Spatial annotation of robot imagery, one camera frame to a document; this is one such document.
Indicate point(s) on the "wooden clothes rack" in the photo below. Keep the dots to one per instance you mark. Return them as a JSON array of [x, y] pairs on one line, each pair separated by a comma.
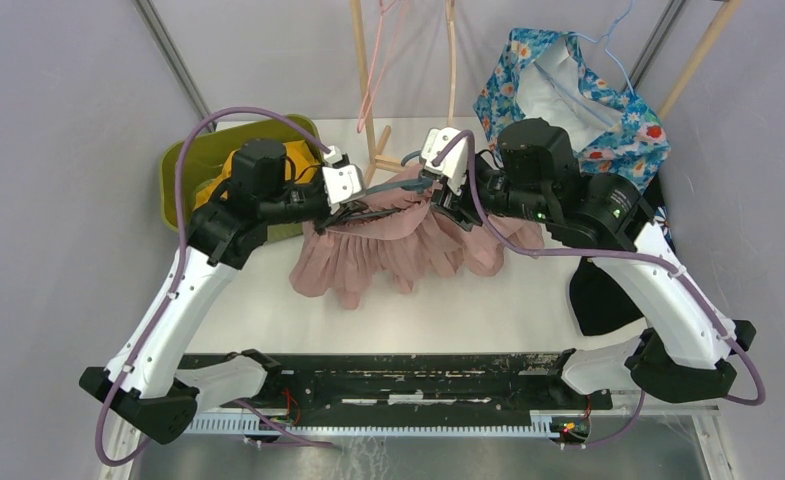
[[378, 161]]

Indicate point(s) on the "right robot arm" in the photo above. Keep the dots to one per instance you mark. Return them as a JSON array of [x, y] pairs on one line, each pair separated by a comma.
[[684, 353]]

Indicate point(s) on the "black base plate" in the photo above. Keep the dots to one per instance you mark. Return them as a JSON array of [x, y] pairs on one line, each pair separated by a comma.
[[419, 390]]

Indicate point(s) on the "wooden hanger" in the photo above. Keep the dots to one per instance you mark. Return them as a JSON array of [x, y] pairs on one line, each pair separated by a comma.
[[449, 11]]

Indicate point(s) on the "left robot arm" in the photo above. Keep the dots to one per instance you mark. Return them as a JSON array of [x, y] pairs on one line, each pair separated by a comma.
[[146, 382]]

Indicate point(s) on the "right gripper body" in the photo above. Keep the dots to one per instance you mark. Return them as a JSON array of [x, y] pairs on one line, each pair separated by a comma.
[[457, 199]]

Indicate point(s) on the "blue floral garment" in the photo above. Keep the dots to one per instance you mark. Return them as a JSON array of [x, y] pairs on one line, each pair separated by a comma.
[[634, 153]]

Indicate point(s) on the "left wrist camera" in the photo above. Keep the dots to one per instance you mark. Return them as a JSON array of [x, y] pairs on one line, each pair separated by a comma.
[[343, 181]]

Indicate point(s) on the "black garment with flower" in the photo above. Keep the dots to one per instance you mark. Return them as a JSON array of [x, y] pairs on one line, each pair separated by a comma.
[[599, 304]]

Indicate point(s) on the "grey hook hanger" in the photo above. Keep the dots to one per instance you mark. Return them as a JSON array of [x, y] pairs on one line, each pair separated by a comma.
[[417, 186]]

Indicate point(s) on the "yellow skirt grey lining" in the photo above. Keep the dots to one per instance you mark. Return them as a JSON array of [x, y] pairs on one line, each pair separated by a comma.
[[284, 165]]

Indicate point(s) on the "pink garment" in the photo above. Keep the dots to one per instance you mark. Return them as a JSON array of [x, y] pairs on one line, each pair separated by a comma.
[[405, 239]]

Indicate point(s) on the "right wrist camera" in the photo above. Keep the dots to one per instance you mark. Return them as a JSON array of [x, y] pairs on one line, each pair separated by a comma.
[[445, 153]]

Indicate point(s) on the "pink wire hanger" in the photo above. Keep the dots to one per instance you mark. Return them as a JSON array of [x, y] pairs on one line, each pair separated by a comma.
[[377, 63]]

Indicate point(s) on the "blue wire hanger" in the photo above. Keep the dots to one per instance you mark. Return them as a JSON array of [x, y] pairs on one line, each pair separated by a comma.
[[597, 73]]

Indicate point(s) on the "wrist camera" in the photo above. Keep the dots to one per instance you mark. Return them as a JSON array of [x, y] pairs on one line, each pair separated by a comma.
[[343, 181], [445, 153]]

